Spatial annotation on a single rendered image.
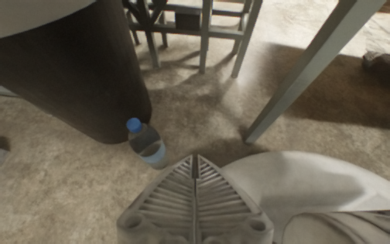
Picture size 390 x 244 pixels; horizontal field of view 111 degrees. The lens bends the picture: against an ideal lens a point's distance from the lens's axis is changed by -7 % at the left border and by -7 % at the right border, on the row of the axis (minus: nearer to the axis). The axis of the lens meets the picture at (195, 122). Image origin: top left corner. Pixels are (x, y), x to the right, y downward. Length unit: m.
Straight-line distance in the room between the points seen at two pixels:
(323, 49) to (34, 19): 0.49
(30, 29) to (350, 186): 0.61
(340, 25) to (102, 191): 0.82
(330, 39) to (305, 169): 0.24
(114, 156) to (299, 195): 0.66
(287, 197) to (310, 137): 0.59
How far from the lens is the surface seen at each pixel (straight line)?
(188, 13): 0.76
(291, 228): 0.24
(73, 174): 0.81
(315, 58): 0.39
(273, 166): 0.33
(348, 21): 0.36
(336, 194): 0.38
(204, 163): 0.17
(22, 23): 0.36
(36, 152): 0.97
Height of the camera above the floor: 0.63
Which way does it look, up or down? 61 degrees down
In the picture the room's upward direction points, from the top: 2 degrees clockwise
